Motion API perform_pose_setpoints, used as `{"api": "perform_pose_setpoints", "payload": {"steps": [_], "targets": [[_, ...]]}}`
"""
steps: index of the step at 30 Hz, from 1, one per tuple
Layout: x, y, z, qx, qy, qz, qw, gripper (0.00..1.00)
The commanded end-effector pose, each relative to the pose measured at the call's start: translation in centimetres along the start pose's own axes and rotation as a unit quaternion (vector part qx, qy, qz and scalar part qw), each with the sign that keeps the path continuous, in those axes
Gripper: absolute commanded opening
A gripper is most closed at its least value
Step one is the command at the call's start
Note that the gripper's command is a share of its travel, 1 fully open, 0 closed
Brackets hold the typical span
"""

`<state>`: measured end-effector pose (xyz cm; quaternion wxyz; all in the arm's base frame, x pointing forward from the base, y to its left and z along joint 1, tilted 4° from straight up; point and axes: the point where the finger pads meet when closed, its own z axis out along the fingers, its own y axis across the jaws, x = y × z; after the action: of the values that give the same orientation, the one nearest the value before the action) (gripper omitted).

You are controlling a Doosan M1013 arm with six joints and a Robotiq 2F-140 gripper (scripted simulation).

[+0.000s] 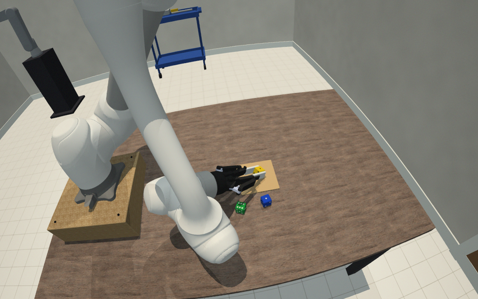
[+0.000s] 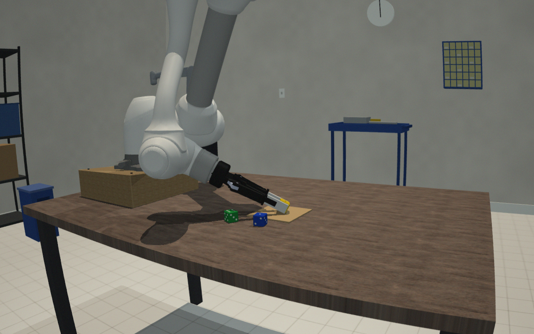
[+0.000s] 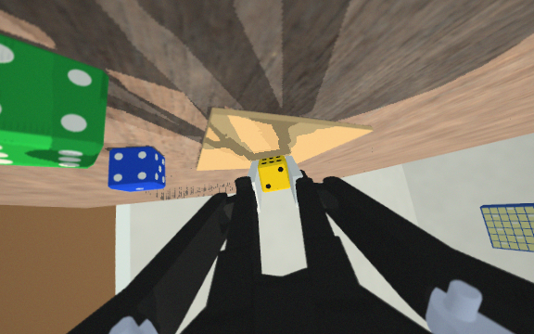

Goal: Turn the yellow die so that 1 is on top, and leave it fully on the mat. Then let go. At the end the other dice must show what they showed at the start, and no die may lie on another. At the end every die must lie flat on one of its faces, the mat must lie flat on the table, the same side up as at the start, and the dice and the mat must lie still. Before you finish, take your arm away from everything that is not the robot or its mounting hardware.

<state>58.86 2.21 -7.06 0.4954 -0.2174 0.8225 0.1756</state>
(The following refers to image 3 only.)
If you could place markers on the blue die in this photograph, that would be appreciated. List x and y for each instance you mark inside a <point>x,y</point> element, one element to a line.
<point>136,169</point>

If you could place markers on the green die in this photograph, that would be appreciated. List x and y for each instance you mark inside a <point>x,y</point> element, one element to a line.
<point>52,108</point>

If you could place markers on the tan flat mat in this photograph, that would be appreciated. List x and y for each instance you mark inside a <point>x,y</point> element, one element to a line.
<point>236,138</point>

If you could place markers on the yellow die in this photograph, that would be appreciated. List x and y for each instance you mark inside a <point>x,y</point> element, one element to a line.
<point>273,174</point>

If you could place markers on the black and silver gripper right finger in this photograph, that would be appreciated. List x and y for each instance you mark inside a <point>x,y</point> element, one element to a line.
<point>453,292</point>

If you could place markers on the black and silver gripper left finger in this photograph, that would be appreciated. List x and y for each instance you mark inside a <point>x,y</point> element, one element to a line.
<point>157,300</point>

